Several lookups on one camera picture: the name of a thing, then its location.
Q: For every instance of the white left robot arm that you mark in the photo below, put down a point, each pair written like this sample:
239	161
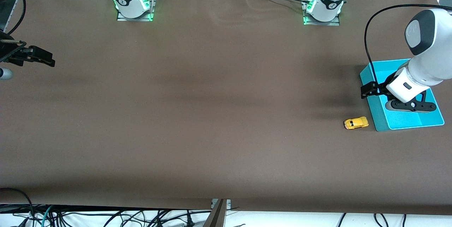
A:
430	43

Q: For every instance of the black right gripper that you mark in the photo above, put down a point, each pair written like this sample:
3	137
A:
15	56

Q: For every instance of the turquoise plastic storage box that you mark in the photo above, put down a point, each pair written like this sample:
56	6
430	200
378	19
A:
406	121

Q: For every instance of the aluminium support post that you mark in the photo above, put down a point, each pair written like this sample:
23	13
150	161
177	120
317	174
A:
216	216

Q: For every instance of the yellow beetle toy car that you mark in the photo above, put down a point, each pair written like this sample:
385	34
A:
356	123

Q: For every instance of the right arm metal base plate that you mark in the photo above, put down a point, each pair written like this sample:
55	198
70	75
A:
152	8

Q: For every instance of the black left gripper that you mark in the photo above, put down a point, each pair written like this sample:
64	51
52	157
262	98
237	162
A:
380	88

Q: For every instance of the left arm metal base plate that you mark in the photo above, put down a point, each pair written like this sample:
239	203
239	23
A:
323	23

